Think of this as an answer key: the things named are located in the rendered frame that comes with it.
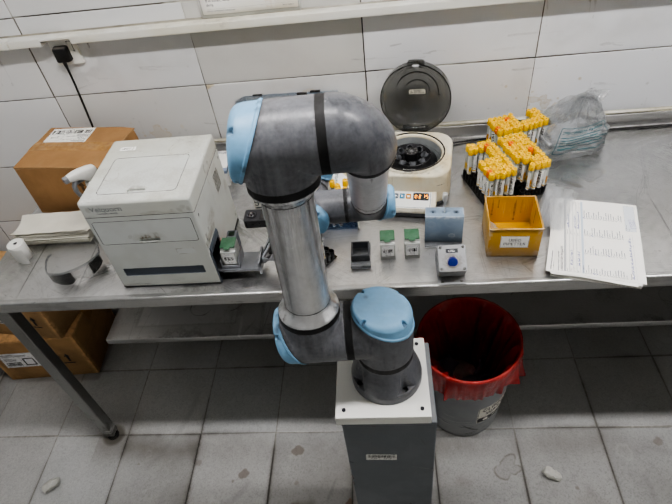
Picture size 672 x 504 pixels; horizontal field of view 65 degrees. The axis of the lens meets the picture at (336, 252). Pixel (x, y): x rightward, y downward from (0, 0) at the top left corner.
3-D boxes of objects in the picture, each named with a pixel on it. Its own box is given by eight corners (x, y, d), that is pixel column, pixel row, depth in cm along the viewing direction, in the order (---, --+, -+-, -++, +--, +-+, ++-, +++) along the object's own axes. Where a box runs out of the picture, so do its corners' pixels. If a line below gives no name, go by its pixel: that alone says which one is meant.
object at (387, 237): (380, 259, 142) (379, 242, 137) (380, 247, 145) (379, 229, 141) (395, 259, 142) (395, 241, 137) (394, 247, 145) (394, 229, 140)
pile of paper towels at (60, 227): (15, 246, 162) (6, 235, 159) (30, 224, 170) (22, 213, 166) (91, 242, 160) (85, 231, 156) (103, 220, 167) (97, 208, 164)
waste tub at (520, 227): (485, 257, 139) (489, 229, 132) (480, 223, 148) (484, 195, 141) (538, 257, 137) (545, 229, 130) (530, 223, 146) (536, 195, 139)
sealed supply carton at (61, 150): (40, 212, 173) (10, 166, 160) (74, 170, 190) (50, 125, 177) (126, 214, 168) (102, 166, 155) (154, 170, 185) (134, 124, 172)
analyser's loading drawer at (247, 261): (188, 277, 142) (182, 263, 138) (193, 259, 147) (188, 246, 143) (262, 273, 140) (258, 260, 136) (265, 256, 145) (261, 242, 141)
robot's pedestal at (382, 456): (428, 552, 169) (437, 422, 108) (366, 551, 171) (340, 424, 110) (423, 488, 183) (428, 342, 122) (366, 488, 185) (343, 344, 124)
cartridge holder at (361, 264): (351, 270, 140) (349, 260, 138) (351, 246, 147) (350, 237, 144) (371, 269, 140) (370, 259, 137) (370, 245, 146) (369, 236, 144)
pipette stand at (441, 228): (424, 248, 143) (425, 220, 136) (424, 230, 148) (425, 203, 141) (461, 248, 142) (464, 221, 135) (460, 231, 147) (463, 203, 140)
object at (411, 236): (404, 258, 141) (404, 240, 137) (403, 246, 145) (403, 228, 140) (419, 258, 141) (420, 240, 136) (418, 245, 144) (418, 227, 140)
